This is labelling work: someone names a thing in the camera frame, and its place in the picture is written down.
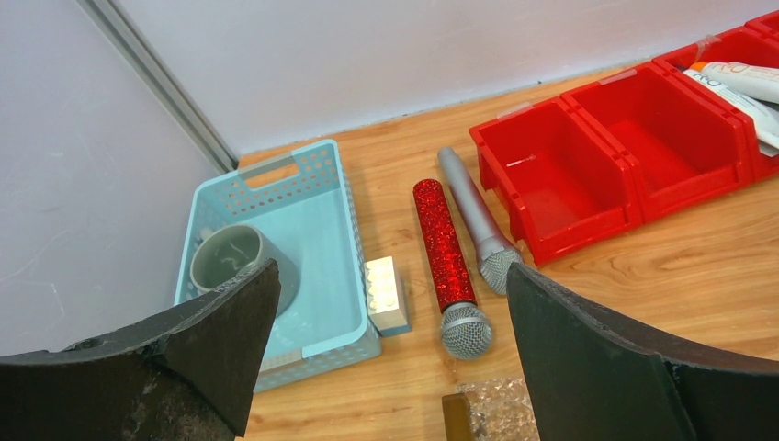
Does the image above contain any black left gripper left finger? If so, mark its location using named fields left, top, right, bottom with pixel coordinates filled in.
left=1, top=260, right=281, bottom=440

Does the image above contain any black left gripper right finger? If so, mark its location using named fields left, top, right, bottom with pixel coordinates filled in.
left=507, top=264, right=778, bottom=440

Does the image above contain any grey green mug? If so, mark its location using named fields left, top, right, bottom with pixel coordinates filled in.
left=189, top=224, right=300, bottom=316

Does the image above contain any white toothpaste tube left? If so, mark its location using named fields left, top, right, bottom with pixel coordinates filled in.
left=683, top=69, right=778, bottom=158

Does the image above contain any white toothpaste tube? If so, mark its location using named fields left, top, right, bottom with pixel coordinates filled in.
left=683, top=69, right=778, bottom=158
left=690, top=62, right=778, bottom=104

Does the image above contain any white toothpaste tube middle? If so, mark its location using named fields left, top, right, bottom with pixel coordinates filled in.
left=690, top=62, right=778, bottom=104

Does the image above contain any red glitter microphone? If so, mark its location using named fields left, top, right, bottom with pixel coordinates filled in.
left=412, top=178, right=492, bottom=360

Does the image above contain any silver microphone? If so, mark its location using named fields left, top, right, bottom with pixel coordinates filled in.
left=437, top=147, right=523, bottom=296

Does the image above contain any light blue plastic basket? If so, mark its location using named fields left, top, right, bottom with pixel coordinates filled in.
left=174, top=140, right=381, bottom=392

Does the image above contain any white toy brick block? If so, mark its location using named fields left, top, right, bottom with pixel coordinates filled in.
left=364, top=256, right=412, bottom=337

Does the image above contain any red bin with toothbrushes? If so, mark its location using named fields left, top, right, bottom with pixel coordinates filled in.
left=745, top=10, right=779, bottom=40

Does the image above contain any left aluminium frame post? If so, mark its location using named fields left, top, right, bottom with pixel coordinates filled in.
left=77, top=0, right=238, bottom=173

